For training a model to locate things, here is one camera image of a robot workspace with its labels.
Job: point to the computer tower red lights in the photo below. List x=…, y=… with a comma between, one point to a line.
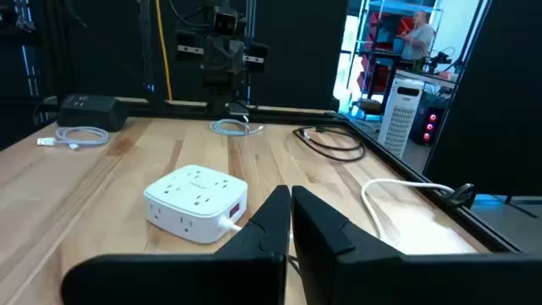
x=427, y=127

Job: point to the small black power strip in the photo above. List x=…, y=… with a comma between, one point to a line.
x=91, y=112

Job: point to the person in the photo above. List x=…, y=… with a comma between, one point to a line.
x=419, y=40

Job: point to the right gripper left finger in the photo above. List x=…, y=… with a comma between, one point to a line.
x=190, y=279

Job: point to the shelf with red bins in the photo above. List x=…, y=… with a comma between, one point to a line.
x=383, y=25

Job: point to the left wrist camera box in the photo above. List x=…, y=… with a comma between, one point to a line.
x=225, y=22

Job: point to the white cube power strip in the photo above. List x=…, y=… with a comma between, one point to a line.
x=195, y=190

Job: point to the white tower fan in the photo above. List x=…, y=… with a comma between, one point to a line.
x=400, y=123

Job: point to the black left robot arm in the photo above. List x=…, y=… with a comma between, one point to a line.
x=220, y=91

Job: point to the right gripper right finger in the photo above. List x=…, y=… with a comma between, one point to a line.
x=381, y=279

